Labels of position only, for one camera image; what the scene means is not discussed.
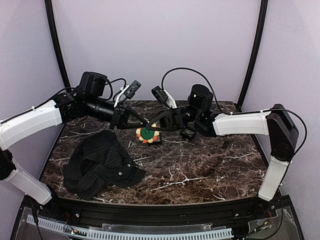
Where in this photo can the black pinstriped shirt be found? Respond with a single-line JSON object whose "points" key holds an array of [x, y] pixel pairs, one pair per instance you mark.
{"points": [[97, 161]]}

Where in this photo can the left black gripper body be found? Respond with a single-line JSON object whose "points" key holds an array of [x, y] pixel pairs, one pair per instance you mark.
{"points": [[120, 116]]}

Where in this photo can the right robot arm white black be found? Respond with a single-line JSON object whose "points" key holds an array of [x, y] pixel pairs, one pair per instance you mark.
{"points": [[197, 118]]}

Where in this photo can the right black frame post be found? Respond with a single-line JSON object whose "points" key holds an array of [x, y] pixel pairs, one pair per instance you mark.
{"points": [[254, 52]]}

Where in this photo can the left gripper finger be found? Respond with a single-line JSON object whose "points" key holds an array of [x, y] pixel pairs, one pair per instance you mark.
{"points": [[133, 117], [125, 126]]}

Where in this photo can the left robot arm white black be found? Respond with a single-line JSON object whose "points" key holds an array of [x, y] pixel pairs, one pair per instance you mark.
{"points": [[84, 100]]}

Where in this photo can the white slotted cable duct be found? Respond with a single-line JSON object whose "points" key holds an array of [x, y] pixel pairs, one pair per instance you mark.
{"points": [[125, 232]]}

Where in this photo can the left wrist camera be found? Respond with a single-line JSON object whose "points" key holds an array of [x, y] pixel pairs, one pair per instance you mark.
{"points": [[126, 93]]}

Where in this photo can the small black display box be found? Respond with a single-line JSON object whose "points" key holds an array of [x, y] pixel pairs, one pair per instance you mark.
{"points": [[188, 133]]}

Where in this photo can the left black frame post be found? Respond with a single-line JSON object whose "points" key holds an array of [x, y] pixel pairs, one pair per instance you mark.
{"points": [[55, 39]]}

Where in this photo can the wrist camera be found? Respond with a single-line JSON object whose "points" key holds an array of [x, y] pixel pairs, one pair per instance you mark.
{"points": [[163, 97], [126, 93]]}

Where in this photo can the flower brooch green orange yellow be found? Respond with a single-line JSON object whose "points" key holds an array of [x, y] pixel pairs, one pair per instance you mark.
{"points": [[147, 136]]}

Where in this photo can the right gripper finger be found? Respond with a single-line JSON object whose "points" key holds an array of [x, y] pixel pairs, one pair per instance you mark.
{"points": [[162, 129], [159, 118]]}

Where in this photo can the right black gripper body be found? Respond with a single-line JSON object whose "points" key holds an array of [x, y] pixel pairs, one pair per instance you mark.
{"points": [[174, 119]]}

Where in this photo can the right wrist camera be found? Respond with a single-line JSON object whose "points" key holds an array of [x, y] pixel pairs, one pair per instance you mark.
{"points": [[163, 97]]}

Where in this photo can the black frame post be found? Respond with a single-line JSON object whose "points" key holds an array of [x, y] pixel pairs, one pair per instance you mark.
{"points": [[254, 52], [55, 39]]}

